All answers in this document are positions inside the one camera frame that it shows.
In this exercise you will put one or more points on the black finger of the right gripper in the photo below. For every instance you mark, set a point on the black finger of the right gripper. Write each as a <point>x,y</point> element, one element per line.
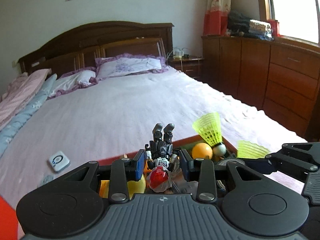
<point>299,161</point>

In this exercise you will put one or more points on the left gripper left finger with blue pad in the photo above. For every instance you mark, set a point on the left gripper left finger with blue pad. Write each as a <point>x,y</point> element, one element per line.
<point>122,171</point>

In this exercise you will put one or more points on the left gripper right finger with dark pad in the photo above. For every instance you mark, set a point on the left gripper right finger with dark pad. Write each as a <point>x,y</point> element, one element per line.
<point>202,171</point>

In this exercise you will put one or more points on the robot action figure toy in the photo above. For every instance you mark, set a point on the robot action figure toy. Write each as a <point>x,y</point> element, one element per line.
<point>160,178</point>

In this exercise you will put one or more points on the yellow plush toy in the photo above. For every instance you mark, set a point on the yellow plush toy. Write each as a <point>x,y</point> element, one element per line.
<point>136,187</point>

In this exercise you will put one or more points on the pink cardboard box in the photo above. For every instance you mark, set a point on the pink cardboard box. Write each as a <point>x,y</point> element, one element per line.
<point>161,153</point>

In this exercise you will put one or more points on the orange ping pong ball in box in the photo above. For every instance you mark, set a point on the orange ping pong ball in box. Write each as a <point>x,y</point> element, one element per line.
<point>202,150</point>

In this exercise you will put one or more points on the yellow-green plastic shuttlecock left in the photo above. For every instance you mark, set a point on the yellow-green plastic shuttlecock left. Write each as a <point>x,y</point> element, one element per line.
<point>208,127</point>

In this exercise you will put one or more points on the yellow-green plastic shuttlecock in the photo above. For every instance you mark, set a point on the yellow-green plastic shuttlecock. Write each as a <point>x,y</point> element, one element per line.
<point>208,127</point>
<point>250,150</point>

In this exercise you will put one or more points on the yellow-green plastic shuttlecock right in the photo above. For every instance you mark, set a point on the yellow-green plastic shuttlecock right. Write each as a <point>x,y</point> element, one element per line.
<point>250,150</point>

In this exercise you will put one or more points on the white square device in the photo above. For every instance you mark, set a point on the white square device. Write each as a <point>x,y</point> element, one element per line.
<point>58,161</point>

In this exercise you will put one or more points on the wooden dresser cabinet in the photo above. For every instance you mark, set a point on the wooden dresser cabinet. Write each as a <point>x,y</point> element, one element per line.
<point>279,77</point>

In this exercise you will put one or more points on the purple frilled pillow left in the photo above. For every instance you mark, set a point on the purple frilled pillow left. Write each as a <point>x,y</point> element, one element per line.
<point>69,82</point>

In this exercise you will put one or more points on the purple frilled pillow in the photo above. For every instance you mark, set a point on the purple frilled pillow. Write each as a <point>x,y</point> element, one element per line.
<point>69,82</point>
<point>128,64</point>

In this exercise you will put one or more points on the wooden nightstand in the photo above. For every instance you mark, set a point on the wooden nightstand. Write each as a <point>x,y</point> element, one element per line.
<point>191,66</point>

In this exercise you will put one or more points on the purple frilled pillow right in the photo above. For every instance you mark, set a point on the purple frilled pillow right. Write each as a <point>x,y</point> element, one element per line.
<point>128,64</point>

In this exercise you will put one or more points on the white chargers on nightstand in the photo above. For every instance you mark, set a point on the white chargers on nightstand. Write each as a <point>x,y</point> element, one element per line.
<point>180,53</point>

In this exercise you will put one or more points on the light blue folded quilt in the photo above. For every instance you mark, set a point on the light blue folded quilt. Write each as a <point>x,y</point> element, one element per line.
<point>19,120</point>

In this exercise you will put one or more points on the orange red box lid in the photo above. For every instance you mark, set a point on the orange red box lid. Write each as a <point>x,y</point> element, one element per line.
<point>8,221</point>

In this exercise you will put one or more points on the pink folded quilt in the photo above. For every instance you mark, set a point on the pink folded quilt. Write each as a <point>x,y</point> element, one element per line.
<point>20,92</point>

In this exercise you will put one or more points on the wooden headboard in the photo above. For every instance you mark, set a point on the wooden headboard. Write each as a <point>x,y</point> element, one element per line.
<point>81,46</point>

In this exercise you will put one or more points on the red box on dresser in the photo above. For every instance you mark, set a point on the red box on dresser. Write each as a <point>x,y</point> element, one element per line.
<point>274,27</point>

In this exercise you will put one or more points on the pile of folded clothes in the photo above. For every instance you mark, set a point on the pile of folded clothes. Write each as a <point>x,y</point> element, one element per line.
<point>240,25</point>

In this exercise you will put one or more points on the red and cream curtain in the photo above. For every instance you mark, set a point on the red and cream curtain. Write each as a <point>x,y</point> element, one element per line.
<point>216,17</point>

